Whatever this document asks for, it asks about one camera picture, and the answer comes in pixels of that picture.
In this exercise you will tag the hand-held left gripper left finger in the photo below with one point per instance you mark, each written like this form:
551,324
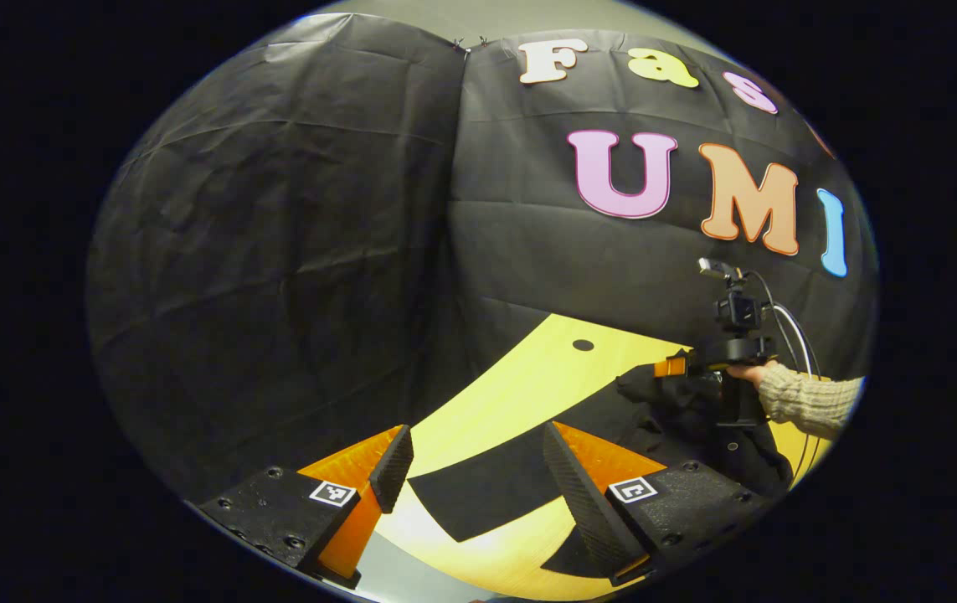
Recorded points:
394,471

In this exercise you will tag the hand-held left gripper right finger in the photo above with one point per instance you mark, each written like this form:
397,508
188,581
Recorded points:
583,501

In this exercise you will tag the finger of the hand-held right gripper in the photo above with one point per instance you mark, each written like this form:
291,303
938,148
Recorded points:
671,367

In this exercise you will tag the black knit cardigan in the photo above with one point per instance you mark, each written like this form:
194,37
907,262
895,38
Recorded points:
486,490

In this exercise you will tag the black backdrop cloth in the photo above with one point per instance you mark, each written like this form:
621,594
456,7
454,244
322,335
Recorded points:
277,251

